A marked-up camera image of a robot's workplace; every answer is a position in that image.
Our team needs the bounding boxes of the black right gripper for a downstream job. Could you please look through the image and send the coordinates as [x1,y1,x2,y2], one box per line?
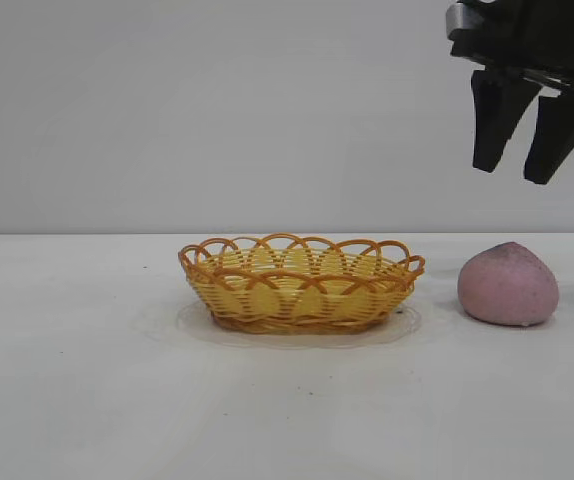
[448,0,574,185]

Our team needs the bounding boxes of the pink peach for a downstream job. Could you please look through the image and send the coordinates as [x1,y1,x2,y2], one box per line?
[456,240,562,328]

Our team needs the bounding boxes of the yellow woven plastic basket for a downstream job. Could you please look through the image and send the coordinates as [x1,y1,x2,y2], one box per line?
[177,230,427,335]

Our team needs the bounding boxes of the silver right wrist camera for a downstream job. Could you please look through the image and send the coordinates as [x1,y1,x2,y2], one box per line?
[445,1,484,40]

